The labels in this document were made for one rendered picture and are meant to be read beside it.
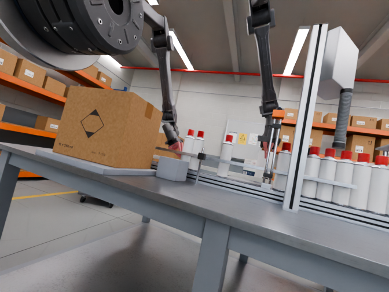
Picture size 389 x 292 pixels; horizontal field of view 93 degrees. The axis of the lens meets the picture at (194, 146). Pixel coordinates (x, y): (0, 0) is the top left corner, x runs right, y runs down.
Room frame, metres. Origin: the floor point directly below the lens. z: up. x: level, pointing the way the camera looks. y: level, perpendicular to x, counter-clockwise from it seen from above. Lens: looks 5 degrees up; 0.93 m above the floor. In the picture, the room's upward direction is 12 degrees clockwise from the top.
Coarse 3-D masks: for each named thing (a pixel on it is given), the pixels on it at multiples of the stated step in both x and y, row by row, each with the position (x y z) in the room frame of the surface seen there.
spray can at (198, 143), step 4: (200, 132) 0.93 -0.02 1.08; (200, 136) 0.93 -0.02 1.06; (196, 140) 0.93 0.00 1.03; (200, 140) 0.92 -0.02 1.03; (196, 144) 0.92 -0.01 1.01; (200, 144) 0.92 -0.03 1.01; (196, 148) 0.92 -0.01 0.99; (200, 148) 0.92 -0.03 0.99; (192, 152) 0.93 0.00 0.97; (196, 152) 0.92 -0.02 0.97; (200, 152) 0.93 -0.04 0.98; (192, 156) 0.93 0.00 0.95; (192, 160) 0.93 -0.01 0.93; (196, 160) 0.92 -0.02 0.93; (192, 164) 0.92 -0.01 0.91; (196, 164) 0.92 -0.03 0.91; (192, 168) 0.92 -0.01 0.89; (196, 168) 0.92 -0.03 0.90
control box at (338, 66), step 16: (336, 32) 0.59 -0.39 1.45; (336, 48) 0.59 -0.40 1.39; (352, 48) 0.64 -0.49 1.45; (336, 64) 0.59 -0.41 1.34; (352, 64) 0.65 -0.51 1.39; (320, 80) 0.61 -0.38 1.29; (336, 80) 0.60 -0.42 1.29; (352, 80) 0.66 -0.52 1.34; (320, 96) 0.72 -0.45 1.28; (336, 96) 0.69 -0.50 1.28
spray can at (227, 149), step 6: (228, 138) 0.87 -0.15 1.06; (228, 144) 0.86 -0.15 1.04; (222, 150) 0.88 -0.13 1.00; (228, 150) 0.86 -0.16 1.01; (222, 156) 0.87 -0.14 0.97; (228, 156) 0.86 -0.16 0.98; (222, 168) 0.86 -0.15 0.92; (228, 168) 0.87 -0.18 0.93; (216, 174) 0.89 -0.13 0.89; (222, 174) 0.86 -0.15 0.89
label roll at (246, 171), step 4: (248, 160) 1.33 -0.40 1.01; (252, 160) 1.30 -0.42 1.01; (256, 160) 1.29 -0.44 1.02; (248, 164) 1.32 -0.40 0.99; (252, 164) 1.30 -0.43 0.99; (244, 168) 1.36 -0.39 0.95; (248, 168) 1.32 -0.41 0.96; (244, 172) 1.35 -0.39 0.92; (248, 172) 1.31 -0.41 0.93; (252, 172) 1.29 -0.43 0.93
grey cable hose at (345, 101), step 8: (344, 88) 0.62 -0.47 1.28; (344, 96) 0.62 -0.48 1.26; (344, 104) 0.62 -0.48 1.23; (344, 112) 0.62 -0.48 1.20; (336, 120) 0.64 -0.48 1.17; (344, 120) 0.62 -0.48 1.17; (336, 128) 0.63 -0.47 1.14; (344, 128) 0.62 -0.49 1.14; (336, 136) 0.63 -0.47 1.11; (344, 136) 0.62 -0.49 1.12; (336, 144) 0.62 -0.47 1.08; (344, 144) 0.62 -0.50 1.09
